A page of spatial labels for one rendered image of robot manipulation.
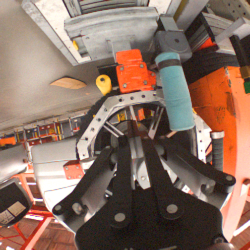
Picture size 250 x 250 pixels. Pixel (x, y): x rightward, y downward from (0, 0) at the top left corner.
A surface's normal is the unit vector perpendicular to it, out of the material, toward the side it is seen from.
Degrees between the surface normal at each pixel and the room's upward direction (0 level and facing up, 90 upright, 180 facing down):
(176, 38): 90
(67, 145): 90
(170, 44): 90
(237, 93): 90
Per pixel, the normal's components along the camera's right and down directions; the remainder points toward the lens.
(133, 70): 0.02, 0.04
